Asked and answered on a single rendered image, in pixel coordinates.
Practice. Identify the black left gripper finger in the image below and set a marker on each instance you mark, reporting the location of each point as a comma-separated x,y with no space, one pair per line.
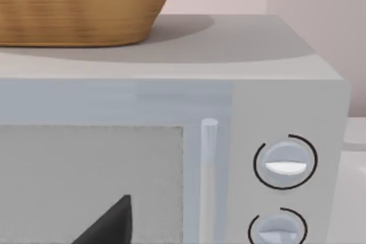
113,224

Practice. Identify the pale blue microwave door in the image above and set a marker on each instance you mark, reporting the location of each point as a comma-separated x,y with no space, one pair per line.
114,107

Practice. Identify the pale blue microwave knob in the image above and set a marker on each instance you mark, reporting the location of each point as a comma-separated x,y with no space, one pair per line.
286,161
278,231

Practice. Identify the pale microwave oven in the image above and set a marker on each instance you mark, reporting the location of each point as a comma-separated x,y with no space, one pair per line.
286,98

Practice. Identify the woven wooden basket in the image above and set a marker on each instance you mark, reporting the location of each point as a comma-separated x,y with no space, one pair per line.
77,7

